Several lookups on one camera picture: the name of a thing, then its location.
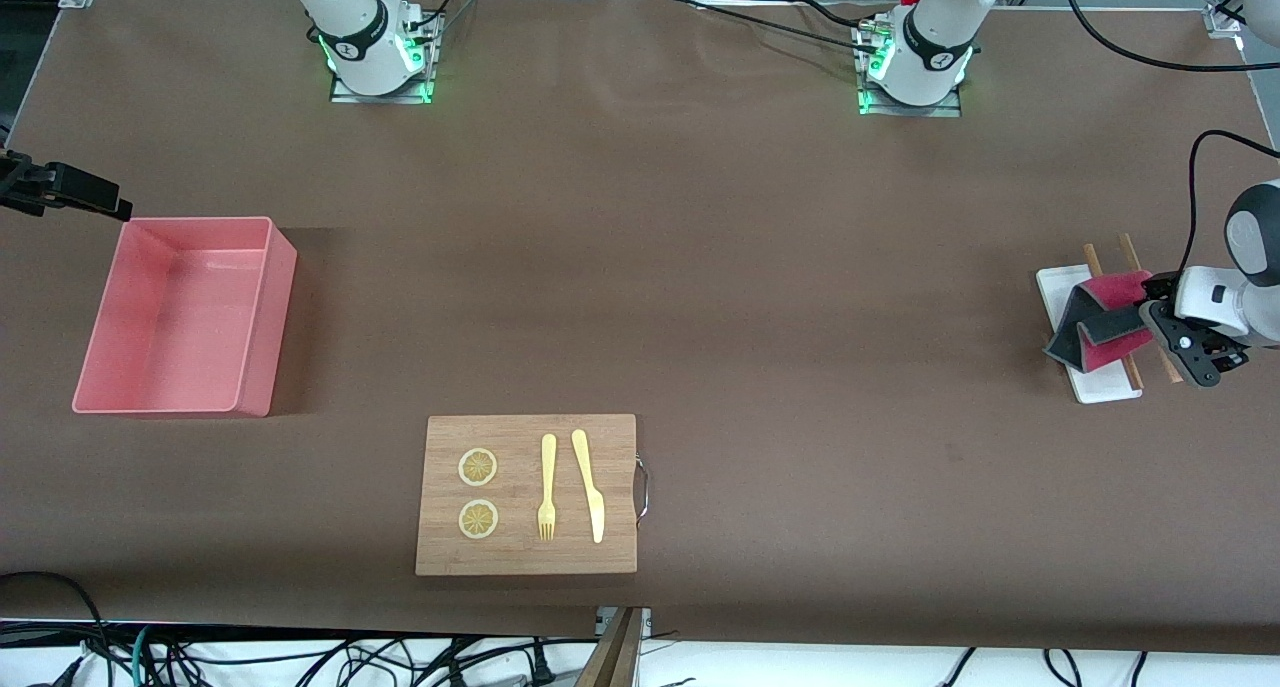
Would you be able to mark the pink plastic bin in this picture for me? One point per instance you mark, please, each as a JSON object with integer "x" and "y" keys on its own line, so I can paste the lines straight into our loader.
{"x": 180, "y": 317}

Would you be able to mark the yellow plastic fork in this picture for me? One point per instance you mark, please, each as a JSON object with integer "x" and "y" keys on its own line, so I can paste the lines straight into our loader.
{"x": 547, "y": 487}

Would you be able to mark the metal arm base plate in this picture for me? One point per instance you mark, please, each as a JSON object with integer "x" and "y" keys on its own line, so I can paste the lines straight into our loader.
{"x": 345, "y": 95}
{"x": 945, "y": 110}

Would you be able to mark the white rack base tray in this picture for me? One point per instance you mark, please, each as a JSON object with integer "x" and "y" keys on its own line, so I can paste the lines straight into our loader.
{"x": 1058, "y": 292}

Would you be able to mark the pink and grey cloth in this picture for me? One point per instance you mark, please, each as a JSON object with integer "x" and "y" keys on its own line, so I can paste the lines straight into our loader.
{"x": 1112, "y": 291}

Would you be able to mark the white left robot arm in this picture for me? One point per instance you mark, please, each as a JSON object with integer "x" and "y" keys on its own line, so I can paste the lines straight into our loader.
{"x": 940, "y": 27}

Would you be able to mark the brown wooden plank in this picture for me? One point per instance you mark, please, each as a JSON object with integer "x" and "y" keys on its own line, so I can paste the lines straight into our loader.
{"x": 612, "y": 657}

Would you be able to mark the yellow plastic knife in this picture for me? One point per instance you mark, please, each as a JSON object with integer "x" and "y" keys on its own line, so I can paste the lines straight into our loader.
{"x": 590, "y": 487}

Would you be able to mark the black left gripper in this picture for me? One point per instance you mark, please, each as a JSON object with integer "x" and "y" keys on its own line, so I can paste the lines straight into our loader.
{"x": 1158, "y": 289}

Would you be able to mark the wooden cutting board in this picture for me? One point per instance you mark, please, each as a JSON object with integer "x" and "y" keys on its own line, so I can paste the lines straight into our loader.
{"x": 520, "y": 557}

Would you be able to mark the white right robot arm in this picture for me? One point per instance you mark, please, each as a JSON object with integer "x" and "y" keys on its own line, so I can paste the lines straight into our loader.
{"x": 350, "y": 17}

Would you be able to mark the lemon slice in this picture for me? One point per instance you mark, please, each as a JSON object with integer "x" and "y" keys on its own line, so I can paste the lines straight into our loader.
{"x": 478, "y": 467}
{"x": 478, "y": 520}

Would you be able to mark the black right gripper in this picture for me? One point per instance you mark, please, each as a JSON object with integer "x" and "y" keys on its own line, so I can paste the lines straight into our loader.
{"x": 40, "y": 186}

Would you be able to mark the brown table cover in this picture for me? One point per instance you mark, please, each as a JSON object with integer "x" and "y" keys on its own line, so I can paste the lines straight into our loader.
{"x": 700, "y": 267}

